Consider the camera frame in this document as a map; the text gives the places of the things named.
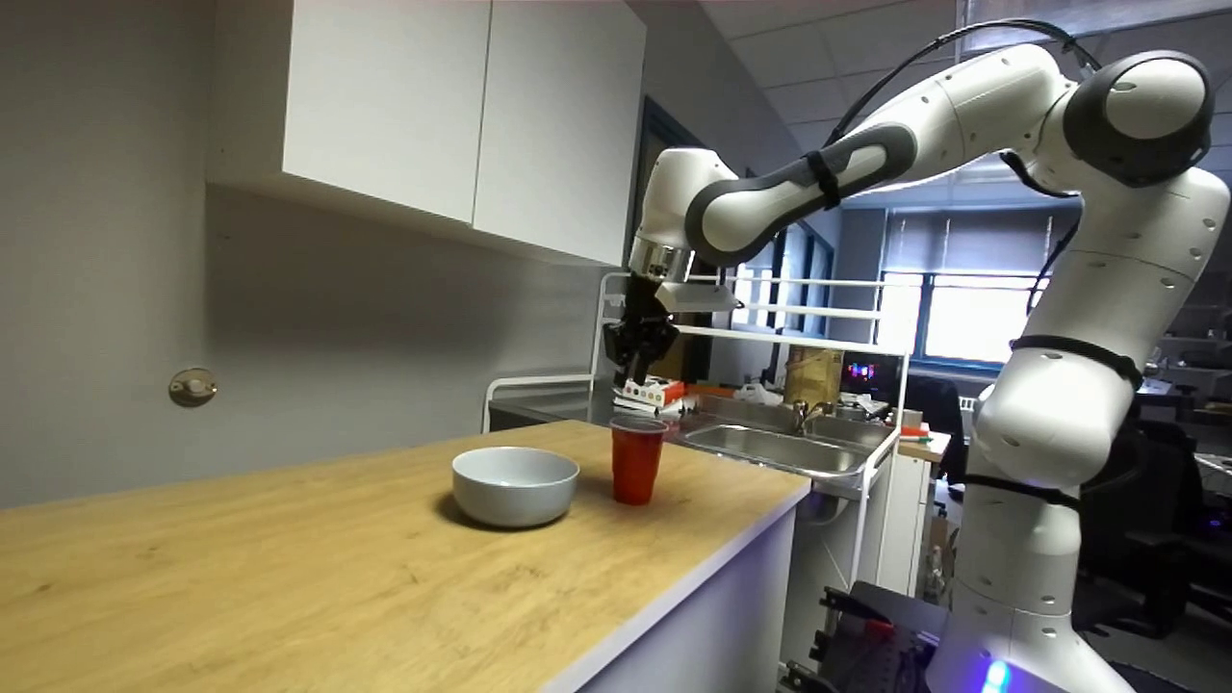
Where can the red plastic cup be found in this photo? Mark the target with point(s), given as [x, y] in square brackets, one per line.
[635, 451]

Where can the grey bowl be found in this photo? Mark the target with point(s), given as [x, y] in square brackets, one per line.
[513, 486]

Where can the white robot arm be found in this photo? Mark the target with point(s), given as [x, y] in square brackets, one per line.
[1128, 143]

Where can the white metal rack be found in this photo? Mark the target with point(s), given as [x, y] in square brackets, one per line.
[733, 374]

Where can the white base cabinet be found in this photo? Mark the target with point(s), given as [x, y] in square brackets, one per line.
[714, 632]

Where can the round wall knob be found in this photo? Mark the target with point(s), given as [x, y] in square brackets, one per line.
[194, 386]

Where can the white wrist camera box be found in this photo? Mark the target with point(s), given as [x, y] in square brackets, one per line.
[697, 297]

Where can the white wall cabinet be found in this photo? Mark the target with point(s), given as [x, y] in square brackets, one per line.
[486, 119]

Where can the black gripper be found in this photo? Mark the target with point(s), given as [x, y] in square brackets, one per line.
[639, 338]

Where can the stainless steel sink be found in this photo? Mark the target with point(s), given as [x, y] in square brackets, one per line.
[812, 457]

